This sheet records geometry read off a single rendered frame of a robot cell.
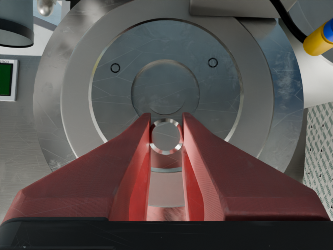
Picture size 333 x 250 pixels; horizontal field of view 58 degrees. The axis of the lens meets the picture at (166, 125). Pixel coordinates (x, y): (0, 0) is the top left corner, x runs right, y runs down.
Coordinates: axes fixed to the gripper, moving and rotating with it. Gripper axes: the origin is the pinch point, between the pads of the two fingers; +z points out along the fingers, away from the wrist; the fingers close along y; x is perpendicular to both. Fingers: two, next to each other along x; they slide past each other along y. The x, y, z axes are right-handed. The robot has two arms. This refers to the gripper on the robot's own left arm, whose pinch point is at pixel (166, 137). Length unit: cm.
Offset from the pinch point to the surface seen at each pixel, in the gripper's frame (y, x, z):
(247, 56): -4.3, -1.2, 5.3
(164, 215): 0.1, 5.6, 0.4
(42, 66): 6.8, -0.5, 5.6
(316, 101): -12.2, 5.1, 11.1
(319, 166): -18.0, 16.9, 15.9
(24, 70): 24.1, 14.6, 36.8
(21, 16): 103, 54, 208
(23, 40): 116, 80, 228
